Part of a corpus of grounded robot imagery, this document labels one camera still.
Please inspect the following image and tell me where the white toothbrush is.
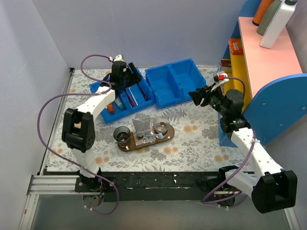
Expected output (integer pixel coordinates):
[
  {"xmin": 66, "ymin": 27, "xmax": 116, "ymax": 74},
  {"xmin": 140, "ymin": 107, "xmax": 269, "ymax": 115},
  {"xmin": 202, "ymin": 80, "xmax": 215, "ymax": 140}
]
[{"xmin": 129, "ymin": 87, "xmax": 138, "ymax": 106}]

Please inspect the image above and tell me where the clear plastic cup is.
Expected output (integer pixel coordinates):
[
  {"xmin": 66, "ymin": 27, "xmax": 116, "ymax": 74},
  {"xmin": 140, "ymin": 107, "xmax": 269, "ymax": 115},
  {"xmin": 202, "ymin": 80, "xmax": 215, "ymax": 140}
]
[{"xmin": 153, "ymin": 116, "xmax": 170, "ymax": 135}]

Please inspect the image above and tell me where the light blue toothbrush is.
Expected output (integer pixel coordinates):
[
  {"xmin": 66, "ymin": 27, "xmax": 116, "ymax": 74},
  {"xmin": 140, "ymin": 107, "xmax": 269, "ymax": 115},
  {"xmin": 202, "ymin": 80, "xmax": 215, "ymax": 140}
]
[{"xmin": 137, "ymin": 133, "xmax": 164, "ymax": 139}]

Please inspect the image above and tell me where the dark smoked plastic cup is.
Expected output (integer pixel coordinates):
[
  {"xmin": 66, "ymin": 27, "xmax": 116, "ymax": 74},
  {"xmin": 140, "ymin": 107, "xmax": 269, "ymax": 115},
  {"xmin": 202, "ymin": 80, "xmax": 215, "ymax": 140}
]
[{"xmin": 113, "ymin": 126, "xmax": 131, "ymax": 148}]

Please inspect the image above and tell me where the clear textured acrylic holder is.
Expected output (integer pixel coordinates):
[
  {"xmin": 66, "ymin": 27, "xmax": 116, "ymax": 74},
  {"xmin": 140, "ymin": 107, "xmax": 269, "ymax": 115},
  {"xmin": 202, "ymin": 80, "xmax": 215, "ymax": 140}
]
[{"xmin": 133, "ymin": 126, "xmax": 156, "ymax": 147}]

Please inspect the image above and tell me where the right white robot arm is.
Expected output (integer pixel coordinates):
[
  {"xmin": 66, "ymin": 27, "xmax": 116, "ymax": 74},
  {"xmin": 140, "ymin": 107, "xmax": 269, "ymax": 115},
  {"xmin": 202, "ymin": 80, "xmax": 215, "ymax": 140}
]
[{"xmin": 189, "ymin": 84, "xmax": 297, "ymax": 214}]

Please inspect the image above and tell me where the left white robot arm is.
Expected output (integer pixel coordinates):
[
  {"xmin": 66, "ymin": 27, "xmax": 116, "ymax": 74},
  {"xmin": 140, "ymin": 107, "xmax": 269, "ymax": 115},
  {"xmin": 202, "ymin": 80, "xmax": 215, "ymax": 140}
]
[{"xmin": 62, "ymin": 60, "xmax": 142, "ymax": 192}]

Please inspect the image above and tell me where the red toothbrush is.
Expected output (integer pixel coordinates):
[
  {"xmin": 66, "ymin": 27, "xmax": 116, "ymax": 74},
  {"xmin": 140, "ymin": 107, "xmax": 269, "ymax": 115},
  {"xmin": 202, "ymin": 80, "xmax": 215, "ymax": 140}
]
[{"xmin": 124, "ymin": 90, "xmax": 135, "ymax": 107}]

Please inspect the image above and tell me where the orange toothpaste tube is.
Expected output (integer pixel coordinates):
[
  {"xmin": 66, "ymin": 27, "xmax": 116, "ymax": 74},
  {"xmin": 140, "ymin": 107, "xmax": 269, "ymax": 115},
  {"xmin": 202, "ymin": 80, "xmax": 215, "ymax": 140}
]
[{"xmin": 107, "ymin": 103, "xmax": 114, "ymax": 114}]

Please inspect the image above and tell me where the oval wooden tray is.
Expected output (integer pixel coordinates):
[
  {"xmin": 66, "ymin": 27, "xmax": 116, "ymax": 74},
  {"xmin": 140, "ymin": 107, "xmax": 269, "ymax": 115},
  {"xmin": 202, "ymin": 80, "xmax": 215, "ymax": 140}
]
[{"xmin": 118, "ymin": 126, "xmax": 175, "ymax": 152}]

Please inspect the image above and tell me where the left blue divided bin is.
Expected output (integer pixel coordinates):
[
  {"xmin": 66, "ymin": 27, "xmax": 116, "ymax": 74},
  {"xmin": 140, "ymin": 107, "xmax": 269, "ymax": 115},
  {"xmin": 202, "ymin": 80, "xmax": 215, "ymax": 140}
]
[{"xmin": 100, "ymin": 68, "xmax": 155, "ymax": 124}]

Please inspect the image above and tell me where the blue divided bin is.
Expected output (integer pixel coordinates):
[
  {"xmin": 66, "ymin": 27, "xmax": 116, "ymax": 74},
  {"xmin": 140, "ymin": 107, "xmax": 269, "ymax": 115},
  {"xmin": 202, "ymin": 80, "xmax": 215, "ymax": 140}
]
[
  {"xmin": 145, "ymin": 58, "xmax": 206, "ymax": 109},
  {"xmin": 100, "ymin": 68, "xmax": 155, "ymax": 124}
]

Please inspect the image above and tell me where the white tube green cap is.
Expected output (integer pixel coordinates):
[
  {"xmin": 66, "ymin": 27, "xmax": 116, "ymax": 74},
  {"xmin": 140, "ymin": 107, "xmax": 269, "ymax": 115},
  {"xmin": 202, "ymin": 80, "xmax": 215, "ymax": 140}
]
[{"xmin": 115, "ymin": 97, "xmax": 125, "ymax": 110}]

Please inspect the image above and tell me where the right blue divided bin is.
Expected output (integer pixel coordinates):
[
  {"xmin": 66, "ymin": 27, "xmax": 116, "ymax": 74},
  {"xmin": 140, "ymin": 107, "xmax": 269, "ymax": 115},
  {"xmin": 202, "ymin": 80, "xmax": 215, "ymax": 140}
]
[{"xmin": 145, "ymin": 58, "xmax": 206, "ymax": 109}]

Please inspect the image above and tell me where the sponge package box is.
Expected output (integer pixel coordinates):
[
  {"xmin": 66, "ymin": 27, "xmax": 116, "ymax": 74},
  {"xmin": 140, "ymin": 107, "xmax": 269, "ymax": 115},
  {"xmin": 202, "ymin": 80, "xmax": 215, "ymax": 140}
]
[{"xmin": 217, "ymin": 58, "xmax": 232, "ymax": 73}]

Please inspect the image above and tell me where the floral table mat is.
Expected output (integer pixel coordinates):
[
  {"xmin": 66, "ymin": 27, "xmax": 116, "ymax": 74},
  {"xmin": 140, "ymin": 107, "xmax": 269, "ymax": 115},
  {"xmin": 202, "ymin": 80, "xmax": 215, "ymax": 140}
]
[{"xmin": 46, "ymin": 70, "xmax": 245, "ymax": 174}]

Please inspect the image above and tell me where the blue pink shelf unit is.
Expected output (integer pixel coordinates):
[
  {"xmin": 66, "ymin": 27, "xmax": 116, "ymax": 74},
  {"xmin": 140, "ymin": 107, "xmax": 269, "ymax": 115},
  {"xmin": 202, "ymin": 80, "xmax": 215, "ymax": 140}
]
[{"xmin": 224, "ymin": 0, "xmax": 307, "ymax": 145}]

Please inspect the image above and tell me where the orange snack box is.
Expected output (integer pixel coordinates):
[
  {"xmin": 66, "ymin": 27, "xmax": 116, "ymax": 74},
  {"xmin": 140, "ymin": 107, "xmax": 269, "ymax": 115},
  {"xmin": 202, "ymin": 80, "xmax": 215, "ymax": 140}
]
[{"xmin": 228, "ymin": 38, "xmax": 244, "ymax": 55}]

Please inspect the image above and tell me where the white bottle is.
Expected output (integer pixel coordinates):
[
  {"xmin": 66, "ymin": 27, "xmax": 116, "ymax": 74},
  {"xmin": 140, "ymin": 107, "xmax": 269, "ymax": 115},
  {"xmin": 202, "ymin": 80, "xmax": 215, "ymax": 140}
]
[{"xmin": 260, "ymin": 0, "xmax": 297, "ymax": 49}]

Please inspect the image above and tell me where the grey bottle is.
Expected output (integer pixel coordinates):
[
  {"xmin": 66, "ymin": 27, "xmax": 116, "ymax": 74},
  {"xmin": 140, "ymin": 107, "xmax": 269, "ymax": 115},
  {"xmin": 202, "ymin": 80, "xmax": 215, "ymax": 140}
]
[{"xmin": 257, "ymin": 0, "xmax": 282, "ymax": 35}]

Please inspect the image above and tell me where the orange bottle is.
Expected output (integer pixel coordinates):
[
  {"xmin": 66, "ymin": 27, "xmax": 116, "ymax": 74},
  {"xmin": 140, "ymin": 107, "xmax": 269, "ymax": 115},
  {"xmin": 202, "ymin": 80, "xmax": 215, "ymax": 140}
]
[{"xmin": 252, "ymin": 0, "xmax": 274, "ymax": 26}]

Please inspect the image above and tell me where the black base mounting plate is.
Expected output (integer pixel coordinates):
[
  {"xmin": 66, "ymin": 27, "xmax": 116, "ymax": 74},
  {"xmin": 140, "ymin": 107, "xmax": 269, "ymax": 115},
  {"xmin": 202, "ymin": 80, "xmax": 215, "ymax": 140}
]
[{"xmin": 74, "ymin": 171, "xmax": 247, "ymax": 204}]

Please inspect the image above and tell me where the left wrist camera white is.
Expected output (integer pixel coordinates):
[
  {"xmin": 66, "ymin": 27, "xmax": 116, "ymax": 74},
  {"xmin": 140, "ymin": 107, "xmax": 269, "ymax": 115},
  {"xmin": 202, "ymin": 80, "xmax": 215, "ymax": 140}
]
[{"xmin": 112, "ymin": 54, "xmax": 125, "ymax": 62}]

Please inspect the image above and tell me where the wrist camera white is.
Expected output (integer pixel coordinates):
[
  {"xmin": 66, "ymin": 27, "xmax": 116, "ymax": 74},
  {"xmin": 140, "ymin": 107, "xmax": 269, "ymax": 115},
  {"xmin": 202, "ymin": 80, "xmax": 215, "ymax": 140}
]
[
  {"xmin": 112, "ymin": 54, "xmax": 125, "ymax": 62},
  {"xmin": 212, "ymin": 71, "xmax": 229, "ymax": 91}
]

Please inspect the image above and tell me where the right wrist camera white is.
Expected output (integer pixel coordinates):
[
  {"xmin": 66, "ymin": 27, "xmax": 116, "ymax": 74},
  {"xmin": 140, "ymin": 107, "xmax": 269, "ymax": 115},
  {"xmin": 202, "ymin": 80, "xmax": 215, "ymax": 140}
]
[{"xmin": 212, "ymin": 71, "xmax": 229, "ymax": 91}]

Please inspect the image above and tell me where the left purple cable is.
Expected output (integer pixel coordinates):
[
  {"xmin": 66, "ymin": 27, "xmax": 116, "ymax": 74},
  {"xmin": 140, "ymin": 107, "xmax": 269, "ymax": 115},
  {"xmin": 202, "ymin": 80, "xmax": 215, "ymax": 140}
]
[{"xmin": 36, "ymin": 54, "xmax": 120, "ymax": 215}]

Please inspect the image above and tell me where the aluminium frame rail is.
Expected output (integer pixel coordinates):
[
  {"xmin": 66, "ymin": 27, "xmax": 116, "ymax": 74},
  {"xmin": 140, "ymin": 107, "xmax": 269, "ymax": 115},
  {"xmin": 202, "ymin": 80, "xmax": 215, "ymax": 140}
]
[{"xmin": 19, "ymin": 173, "xmax": 80, "ymax": 230}]

